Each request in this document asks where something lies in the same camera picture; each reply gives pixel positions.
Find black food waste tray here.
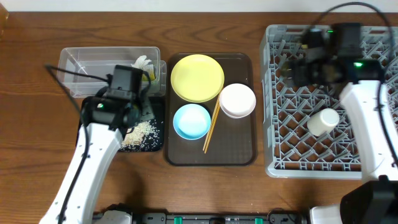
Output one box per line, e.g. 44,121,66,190
75,96,165,152

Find yellow plastic plate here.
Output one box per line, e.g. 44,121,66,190
170,54,225,103

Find dark brown serving tray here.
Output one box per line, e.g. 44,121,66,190
164,53,257,166

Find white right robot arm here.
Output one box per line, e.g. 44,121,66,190
281,23,397,223

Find clear plastic waste bin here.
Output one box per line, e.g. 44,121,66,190
57,47,167,98

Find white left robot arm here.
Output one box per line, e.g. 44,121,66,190
40,91,153,223

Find white paper napkin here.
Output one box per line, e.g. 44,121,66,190
131,55,154,72

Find light blue plastic bowl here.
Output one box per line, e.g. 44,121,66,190
172,104,211,141

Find grey plastic dishwasher rack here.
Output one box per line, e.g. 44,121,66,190
260,24,397,180

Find leftover white rice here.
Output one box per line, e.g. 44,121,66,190
121,119,160,151

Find silver green snack wrapper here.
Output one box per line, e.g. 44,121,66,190
142,68,156,82

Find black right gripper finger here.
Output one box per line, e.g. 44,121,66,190
280,60,295,80
299,30,314,50

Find pink plastic bowl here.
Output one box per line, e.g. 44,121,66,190
220,83,256,119

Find black rail with green clips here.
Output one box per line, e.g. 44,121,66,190
93,203,312,224

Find white green plastic cup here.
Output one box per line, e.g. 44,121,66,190
307,108,340,136

